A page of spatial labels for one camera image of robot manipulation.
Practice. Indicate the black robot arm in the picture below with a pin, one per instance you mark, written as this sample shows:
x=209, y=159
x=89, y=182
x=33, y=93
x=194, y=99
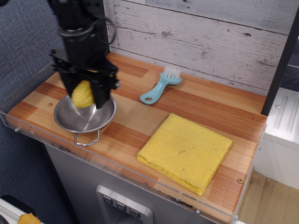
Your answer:
x=82, y=25

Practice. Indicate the black left frame post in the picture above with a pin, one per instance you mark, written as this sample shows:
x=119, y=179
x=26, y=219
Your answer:
x=102, y=26

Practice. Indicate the white ridged side cabinet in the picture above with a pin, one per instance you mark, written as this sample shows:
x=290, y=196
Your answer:
x=277, y=155

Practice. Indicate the stainless steel two-handled bowl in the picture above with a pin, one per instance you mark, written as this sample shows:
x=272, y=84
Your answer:
x=84, y=120

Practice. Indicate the light blue dish brush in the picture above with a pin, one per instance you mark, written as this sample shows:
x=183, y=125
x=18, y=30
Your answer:
x=170, y=76

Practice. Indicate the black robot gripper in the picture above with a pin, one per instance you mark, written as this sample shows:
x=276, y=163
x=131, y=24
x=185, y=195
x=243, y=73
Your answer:
x=82, y=59

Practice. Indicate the folded yellow cloth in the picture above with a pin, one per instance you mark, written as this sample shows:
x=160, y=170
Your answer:
x=186, y=152

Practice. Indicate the clear acrylic edge guard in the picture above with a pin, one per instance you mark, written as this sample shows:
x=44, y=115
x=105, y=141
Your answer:
x=222, y=88

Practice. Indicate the grey toy fridge cabinet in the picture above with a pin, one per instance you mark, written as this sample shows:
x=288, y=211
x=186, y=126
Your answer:
x=80, y=180

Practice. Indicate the silver dispenser button panel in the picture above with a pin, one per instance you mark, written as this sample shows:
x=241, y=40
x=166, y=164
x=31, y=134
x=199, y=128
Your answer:
x=119, y=209

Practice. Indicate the small yellow object bottom left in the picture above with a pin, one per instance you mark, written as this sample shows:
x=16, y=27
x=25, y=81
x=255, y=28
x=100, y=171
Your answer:
x=28, y=219

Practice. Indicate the yellow toy corn cob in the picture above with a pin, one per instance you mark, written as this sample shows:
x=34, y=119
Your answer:
x=82, y=95

